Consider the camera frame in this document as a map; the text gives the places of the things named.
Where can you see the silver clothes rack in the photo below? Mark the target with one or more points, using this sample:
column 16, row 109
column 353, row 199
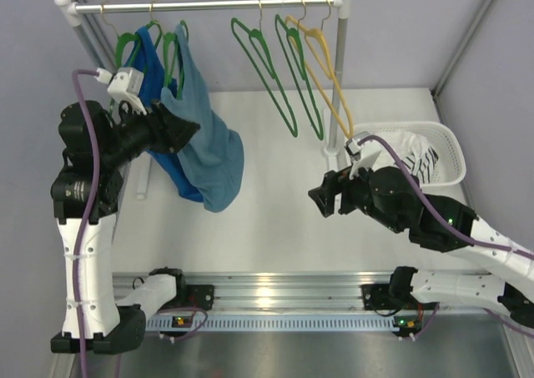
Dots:
column 79, row 18

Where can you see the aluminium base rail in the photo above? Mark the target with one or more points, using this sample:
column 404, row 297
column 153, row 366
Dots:
column 269, row 307

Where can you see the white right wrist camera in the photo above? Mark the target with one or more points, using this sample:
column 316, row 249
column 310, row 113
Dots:
column 362, row 151

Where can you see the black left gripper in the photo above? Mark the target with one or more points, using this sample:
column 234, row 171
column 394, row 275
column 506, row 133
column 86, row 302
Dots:
column 158, row 127

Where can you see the green hanger with blue top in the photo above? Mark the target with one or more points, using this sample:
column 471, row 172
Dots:
column 123, row 40

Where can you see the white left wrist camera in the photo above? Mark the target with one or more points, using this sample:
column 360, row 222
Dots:
column 124, row 86

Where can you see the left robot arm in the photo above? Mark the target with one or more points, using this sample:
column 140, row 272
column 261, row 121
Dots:
column 85, row 205

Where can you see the royal blue tank top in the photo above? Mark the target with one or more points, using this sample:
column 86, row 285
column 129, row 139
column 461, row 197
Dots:
column 145, row 59

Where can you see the striped garment in basket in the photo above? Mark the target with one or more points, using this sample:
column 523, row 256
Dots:
column 421, row 164

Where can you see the light blue tank top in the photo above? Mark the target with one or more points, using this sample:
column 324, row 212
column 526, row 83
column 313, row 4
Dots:
column 213, row 160

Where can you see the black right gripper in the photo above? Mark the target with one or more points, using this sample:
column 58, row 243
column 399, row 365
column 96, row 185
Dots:
column 335, row 183

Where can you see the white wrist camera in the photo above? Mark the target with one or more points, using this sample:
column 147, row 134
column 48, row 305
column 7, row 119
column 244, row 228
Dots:
column 362, row 151
column 124, row 86

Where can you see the white clothes in basket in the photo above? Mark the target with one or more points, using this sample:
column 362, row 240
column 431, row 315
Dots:
column 407, row 145

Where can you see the white plastic laundry basket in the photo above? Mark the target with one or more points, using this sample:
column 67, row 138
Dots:
column 451, row 167

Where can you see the yellow hanger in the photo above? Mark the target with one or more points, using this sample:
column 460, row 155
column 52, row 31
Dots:
column 319, row 48

